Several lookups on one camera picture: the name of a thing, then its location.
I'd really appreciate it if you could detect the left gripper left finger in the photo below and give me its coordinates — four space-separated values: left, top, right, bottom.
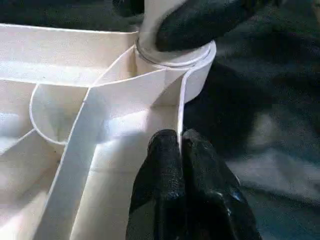
125 129 189 240

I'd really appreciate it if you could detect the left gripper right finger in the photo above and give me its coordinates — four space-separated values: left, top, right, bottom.
181 128 263 240

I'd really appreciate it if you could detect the white plastic table top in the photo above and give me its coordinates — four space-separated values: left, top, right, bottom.
0 22 218 240

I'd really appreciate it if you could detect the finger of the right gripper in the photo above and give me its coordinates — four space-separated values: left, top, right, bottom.
155 0 271 53
112 0 147 19

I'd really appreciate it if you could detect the white plastic table leg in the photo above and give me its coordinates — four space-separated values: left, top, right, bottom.
134 0 212 67

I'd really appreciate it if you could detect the black work mat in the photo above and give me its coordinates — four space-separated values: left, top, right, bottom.
0 0 320 240

